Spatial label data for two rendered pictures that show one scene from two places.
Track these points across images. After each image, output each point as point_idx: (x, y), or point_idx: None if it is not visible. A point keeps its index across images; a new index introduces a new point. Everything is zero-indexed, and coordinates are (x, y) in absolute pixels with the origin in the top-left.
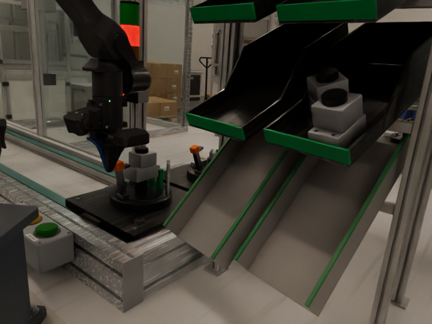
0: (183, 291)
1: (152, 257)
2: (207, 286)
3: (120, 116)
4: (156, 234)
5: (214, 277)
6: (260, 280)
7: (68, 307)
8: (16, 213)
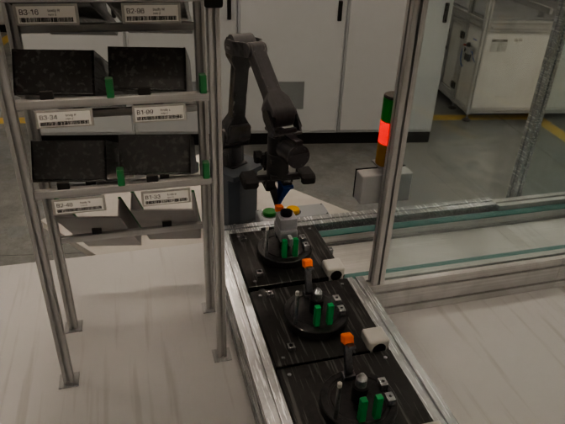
0: (203, 283)
1: (213, 246)
2: (197, 294)
3: (268, 168)
4: (227, 246)
5: (202, 302)
6: (174, 321)
7: None
8: (231, 172)
